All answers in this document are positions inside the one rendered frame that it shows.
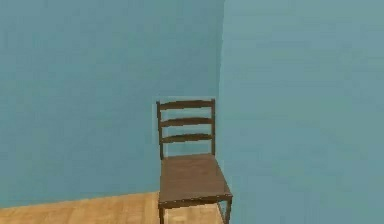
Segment dark brown wooden chair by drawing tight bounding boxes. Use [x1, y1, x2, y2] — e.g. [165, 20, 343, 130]
[155, 98, 234, 224]

